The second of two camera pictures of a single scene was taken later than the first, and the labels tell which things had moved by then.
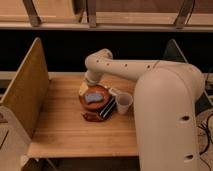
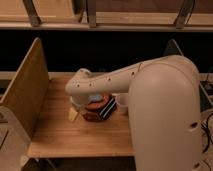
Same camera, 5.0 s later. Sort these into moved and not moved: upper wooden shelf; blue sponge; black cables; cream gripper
Moved: cream gripper
Not moved: upper wooden shelf; blue sponge; black cables
